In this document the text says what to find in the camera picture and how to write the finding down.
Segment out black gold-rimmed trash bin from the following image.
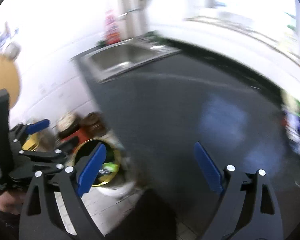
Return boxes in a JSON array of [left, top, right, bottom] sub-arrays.
[[73, 139, 121, 189]]

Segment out steel kitchen sink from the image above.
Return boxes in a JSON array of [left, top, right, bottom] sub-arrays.
[[80, 38, 180, 83]]

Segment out person's left hand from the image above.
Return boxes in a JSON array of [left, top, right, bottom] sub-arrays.
[[0, 191, 26, 215]]

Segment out yellow box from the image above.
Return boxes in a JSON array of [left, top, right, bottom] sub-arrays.
[[22, 132, 40, 151]]

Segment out floral lid clay pot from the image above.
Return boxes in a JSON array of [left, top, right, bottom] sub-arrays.
[[56, 112, 81, 139]]

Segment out red gift box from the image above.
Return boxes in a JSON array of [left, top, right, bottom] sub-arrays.
[[61, 128, 91, 152]]

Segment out round bamboo board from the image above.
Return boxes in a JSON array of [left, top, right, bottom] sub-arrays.
[[0, 54, 20, 109]]

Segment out brown ceramic jar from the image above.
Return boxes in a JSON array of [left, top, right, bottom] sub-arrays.
[[80, 112, 107, 137]]

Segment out purple foil wrapper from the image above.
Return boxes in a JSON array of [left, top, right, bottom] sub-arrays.
[[282, 105, 300, 157]]

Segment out green snack bag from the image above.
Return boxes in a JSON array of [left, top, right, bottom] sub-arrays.
[[281, 90, 300, 117]]

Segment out pink dish soap bottle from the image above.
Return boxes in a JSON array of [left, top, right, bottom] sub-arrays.
[[104, 10, 121, 45]]

